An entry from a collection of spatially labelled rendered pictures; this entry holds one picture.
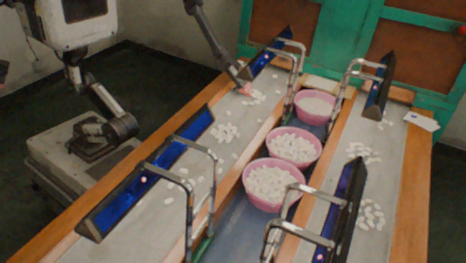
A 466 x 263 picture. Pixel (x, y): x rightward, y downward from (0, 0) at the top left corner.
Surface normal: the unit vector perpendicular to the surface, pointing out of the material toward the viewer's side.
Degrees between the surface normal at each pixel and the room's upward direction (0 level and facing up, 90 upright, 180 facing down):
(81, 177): 0
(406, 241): 0
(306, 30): 90
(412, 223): 0
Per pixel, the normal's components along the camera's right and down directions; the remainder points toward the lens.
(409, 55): -0.43, 0.51
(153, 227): 0.10, -0.80
